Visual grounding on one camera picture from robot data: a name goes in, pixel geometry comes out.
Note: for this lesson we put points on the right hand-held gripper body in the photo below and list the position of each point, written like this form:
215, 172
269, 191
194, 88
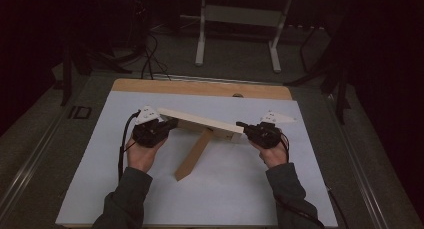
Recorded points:
266, 135

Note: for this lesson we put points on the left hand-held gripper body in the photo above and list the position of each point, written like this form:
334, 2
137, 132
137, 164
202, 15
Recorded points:
150, 134

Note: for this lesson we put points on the person's left hand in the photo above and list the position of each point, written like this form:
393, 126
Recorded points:
141, 157

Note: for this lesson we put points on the black metal stand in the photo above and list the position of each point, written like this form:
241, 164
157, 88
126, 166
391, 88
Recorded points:
340, 99
66, 79

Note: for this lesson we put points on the white table mat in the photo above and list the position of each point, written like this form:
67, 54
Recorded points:
230, 189

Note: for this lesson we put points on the person's right hand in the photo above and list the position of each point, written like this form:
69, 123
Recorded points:
275, 155

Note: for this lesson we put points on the metal floor rail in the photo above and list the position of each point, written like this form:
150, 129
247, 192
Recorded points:
23, 182
363, 185

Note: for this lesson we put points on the white metal stand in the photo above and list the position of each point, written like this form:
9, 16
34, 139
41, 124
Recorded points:
200, 49

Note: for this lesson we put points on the wooden picture frame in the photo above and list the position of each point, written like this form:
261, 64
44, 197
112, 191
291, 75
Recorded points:
203, 122

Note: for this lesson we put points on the dark equipment rack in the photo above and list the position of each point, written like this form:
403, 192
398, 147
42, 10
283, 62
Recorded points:
138, 22

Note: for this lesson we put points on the black rectangular floor plate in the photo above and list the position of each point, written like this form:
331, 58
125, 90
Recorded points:
80, 112

